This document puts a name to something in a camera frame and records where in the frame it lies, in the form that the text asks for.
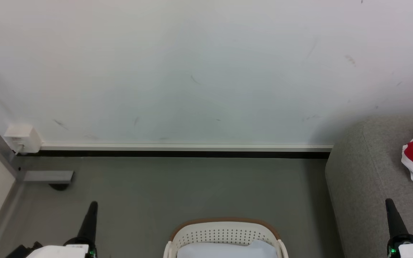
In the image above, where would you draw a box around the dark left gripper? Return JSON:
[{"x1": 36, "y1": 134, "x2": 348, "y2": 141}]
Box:
[{"x1": 64, "y1": 201, "x2": 99, "y2": 258}]

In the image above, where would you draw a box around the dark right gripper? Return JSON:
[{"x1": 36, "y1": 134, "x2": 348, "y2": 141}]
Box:
[{"x1": 385, "y1": 198, "x2": 413, "y2": 258}]

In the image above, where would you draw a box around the cream perforated laundry basket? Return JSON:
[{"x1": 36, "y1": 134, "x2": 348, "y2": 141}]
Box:
[{"x1": 163, "y1": 217, "x2": 289, "y2": 258}]

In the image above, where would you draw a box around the light grey fabric sofa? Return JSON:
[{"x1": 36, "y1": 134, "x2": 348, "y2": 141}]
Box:
[{"x1": 324, "y1": 115, "x2": 413, "y2": 258}]

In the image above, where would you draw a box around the light blue garment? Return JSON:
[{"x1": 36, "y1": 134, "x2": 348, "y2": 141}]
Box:
[{"x1": 176, "y1": 239, "x2": 278, "y2": 258}]

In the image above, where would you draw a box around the white wall socket box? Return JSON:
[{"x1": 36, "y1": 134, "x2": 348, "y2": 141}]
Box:
[{"x1": 4, "y1": 124, "x2": 42, "y2": 155}]

